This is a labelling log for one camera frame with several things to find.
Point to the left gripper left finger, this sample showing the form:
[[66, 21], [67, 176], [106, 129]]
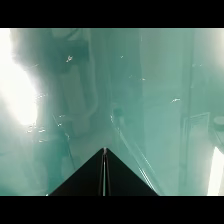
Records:
[[85, 181]]

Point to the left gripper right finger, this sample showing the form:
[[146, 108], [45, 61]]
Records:
[[125, 181]]

